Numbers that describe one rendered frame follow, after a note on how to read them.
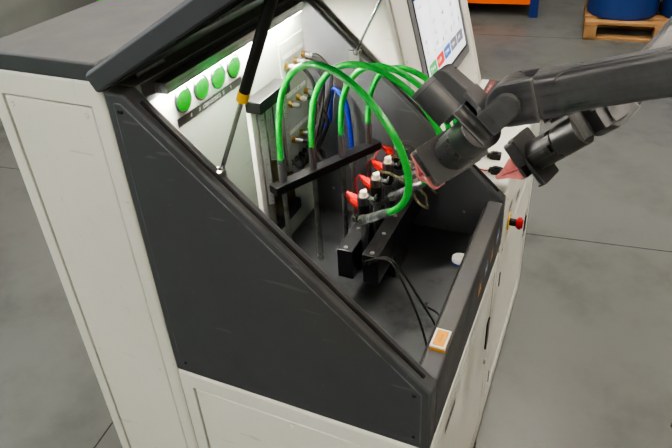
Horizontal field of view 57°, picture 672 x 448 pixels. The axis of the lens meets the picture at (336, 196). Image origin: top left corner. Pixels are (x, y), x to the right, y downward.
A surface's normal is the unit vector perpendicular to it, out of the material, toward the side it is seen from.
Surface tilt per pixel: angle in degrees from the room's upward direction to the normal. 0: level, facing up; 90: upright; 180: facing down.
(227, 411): 90
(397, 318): 0
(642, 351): 0
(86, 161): 90
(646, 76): 81
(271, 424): 90
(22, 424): 0
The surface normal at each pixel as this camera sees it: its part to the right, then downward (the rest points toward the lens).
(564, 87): -0.28, 0.32
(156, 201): -0.40, 0.51
